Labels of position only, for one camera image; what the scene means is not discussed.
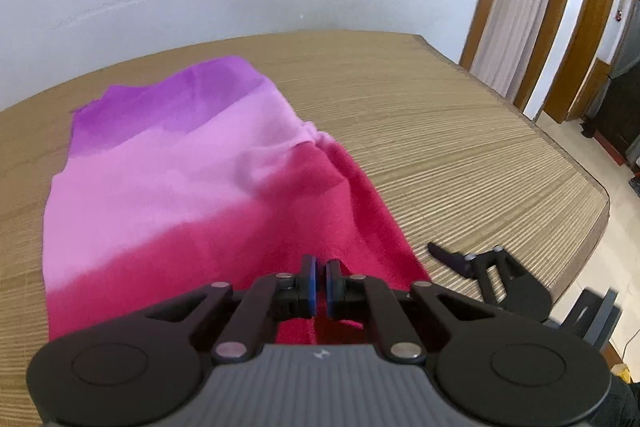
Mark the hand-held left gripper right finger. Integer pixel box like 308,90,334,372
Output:
325,258,497,364

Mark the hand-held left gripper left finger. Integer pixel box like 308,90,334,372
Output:
145,254,319,365

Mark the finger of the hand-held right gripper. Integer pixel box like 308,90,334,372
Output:
427,242,524,306

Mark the pink purple red fleece cloth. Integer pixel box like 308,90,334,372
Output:
42,55,433,348

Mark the bamboo mat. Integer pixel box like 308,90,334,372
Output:
0,32,611,427

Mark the dark cabinet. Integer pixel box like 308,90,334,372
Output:
582,62,640,168

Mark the wooden door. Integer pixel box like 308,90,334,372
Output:
542,0,624,124

